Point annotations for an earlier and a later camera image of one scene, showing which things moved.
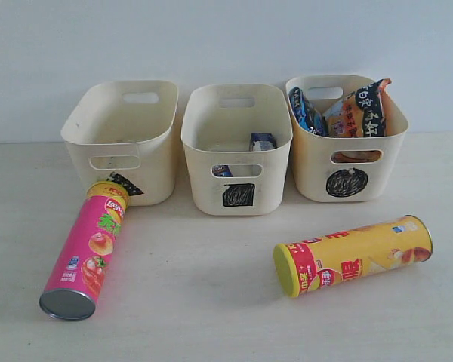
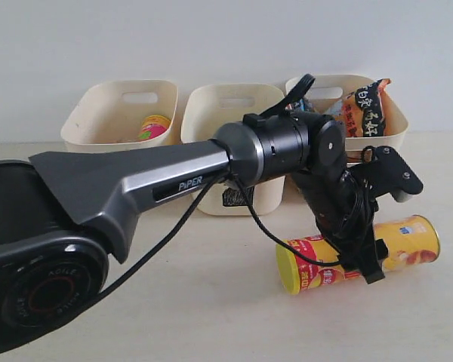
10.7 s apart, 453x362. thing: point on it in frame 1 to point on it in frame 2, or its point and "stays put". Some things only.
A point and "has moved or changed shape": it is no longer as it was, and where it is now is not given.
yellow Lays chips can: (340, 256) stays put
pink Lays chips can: (71, 292) has moved or changed shape
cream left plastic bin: (126, 131) stays put
